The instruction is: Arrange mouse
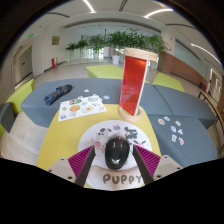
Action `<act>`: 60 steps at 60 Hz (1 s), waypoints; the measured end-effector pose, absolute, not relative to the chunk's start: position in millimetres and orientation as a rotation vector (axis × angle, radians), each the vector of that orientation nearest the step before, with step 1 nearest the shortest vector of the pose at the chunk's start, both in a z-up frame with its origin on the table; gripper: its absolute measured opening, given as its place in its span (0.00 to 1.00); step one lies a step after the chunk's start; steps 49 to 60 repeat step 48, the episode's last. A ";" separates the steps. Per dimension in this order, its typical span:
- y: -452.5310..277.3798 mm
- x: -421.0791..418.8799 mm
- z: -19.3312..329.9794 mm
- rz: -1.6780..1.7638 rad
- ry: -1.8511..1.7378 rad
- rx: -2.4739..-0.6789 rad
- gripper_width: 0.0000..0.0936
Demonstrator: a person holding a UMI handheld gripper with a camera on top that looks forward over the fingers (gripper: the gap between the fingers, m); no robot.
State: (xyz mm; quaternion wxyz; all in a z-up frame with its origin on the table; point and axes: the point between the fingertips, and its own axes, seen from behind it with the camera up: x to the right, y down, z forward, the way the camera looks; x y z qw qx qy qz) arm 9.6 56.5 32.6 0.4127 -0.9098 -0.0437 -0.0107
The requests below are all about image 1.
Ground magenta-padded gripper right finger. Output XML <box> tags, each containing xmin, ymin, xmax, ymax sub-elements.
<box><xmin>132</xmin><ymin>143</ymin><xmax>184</xmax><ymax>186</ymax></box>

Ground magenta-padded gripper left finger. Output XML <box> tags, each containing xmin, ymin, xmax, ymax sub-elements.
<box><xmin>47</xmin><ymin>145</ymin><xmax>97</xmax><ymax>188</ymax></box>

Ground black computer mouse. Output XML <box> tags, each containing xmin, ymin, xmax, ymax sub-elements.
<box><xmin>104</xmin><ymin>135</ymin><xmax>131</xmax><ymax>170</ymax></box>

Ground round white printed mouse pad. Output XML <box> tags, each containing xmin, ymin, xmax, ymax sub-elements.
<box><xmin>77</xmin><ymin>119</ymin><xmax>154</xmax><ymax>191</ymax></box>

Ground group of small loose stickers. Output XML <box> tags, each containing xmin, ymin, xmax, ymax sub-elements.
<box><xmin>157</xmin><ymin>115</ymin><xmax>185</xmax><ymax>146</ymax></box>

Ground grey upholstered bench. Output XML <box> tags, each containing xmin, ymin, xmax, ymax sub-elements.
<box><xmin>151</xmin><ymin>83</ymin><xmax>217</xmax><ymax>130</ymax></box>
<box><xmin>20</xmin><ymin>77</ymin><xmax>174</xmax><ymax>129</ymax></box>
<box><xmin>147</xmin><ymin>114</ymin><xmax>218</xmax><ymax>168</ymax></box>

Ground white sticker sheet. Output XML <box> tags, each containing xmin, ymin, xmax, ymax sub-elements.
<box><xmin>57</xmin><ymin>94</ymin><xmax>108</xmax><ymax>123</ymax></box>

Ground dark blue folded umbrella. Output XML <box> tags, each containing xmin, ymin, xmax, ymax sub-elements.
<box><xmin>43</xmin><ymin>84</ymin><xmax>74</xmax><ymax>107</ymax></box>

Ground lime green bench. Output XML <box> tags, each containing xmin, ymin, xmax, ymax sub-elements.
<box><xmin>0</xmin><ymin>78</ymin><xmax>36</xmax><ymax>138</ymax></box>
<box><xmin>151</xmin><ymin>72</ymin><xmax>186</xmax><ymax>93</ymax></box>
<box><xmin>85</xmin><ymin>64</ymin><xmax>151</xmax><ymax>84</ymax></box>

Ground dark grey seat block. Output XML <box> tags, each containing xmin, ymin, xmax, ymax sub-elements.
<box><xmin>0</xmin><ymin>102</ymin><xmax>16</xmax><ymax>134</ymax></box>

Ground red fire extinguishers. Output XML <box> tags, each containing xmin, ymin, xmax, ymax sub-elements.
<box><xmin>50</xmin><ymin>57</ymin><xmax>59</xmax><ymax>69</ymax></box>

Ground white door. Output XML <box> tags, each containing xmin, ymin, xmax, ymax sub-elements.
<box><xmin>18</xmin><ymin>49</ymin><xmax>34</xmax><ymax>80</ymax></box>

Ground group of potted green plants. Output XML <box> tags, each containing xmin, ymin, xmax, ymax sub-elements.
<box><xmin>64</xmin><ymin>28</ymin><xmax>169</xmax><ymax>65</ymax></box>

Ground group of ceiling light strips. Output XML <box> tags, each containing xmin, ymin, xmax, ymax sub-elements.
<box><xmin>82</xmin><ymin>0</ymin><xmax>221</xmax><ymax>66</ymax></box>

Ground framed wall picture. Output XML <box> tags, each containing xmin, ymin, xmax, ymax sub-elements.
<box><xmin>51</xmin><ymin>35</ymin><xmax>61</xmax><ymax>46</ymax></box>

